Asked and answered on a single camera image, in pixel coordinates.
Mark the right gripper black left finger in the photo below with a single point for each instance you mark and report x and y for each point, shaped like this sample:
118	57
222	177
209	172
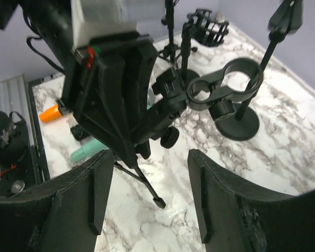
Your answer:
63	214

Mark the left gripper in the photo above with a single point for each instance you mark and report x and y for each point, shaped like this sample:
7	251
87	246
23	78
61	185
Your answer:
94	76

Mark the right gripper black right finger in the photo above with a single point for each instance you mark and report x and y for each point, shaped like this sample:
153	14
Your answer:
235	214

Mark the black tripod shock-mount stand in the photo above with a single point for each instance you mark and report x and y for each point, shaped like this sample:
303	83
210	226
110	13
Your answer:
171	52

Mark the black silver-grille microphone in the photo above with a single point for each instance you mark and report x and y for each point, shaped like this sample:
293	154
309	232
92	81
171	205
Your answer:
79	133

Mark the mint green microphone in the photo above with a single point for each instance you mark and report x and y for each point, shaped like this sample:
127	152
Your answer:
88	149

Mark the orange microphone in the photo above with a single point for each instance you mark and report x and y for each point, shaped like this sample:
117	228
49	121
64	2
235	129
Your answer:
50	114

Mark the black round-base shock-mount stand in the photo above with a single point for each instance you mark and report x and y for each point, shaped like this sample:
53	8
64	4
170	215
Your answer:
201	29

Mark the black tall tripod stand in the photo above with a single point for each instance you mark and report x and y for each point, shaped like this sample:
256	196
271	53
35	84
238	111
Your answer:
202	93

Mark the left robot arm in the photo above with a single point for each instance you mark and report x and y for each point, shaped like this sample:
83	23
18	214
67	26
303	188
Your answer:
51	21

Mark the black front mounting rail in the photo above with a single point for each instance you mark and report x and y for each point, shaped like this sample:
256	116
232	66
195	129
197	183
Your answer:
22	155

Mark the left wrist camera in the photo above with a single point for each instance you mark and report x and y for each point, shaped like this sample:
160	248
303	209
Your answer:
94	19

